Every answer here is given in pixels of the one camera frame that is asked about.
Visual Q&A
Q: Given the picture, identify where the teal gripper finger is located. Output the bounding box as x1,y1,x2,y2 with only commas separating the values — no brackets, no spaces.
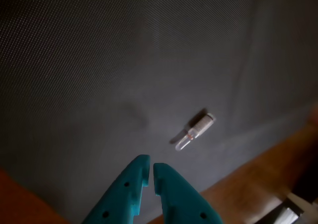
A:
153,162,223,224
81,154,151,224

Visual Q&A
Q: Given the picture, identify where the dark grey table mat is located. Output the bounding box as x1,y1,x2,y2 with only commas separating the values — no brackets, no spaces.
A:
0,0,318,224

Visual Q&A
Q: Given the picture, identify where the clear glass ampoule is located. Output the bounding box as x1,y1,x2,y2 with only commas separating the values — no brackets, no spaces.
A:
175,113,216,152

